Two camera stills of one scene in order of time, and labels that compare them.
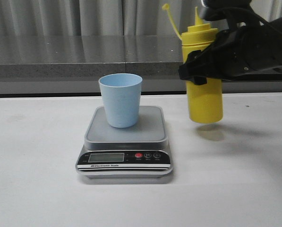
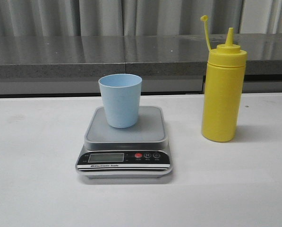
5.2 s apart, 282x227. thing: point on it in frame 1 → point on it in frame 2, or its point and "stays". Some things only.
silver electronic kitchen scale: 141,151 stays
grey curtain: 103,18 stays
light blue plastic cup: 121,93 stays
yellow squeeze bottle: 205,101 → 224,93
